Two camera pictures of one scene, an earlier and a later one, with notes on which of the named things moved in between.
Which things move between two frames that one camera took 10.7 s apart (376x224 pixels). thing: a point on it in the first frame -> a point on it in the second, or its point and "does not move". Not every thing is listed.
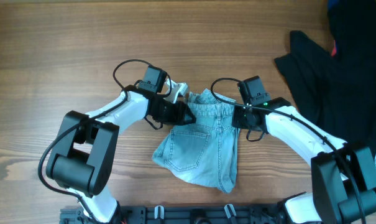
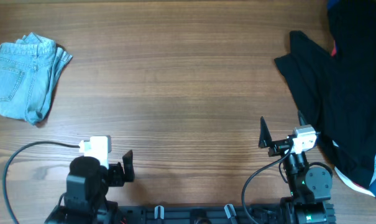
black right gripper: x=237 y=117 -> x=279 y=148
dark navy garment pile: x=345 y=88 does not move
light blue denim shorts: x=206 y=150 -> x=23 y=78
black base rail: x=187 y=214 does not move
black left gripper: x=181 y=113 -> x=116 y=173
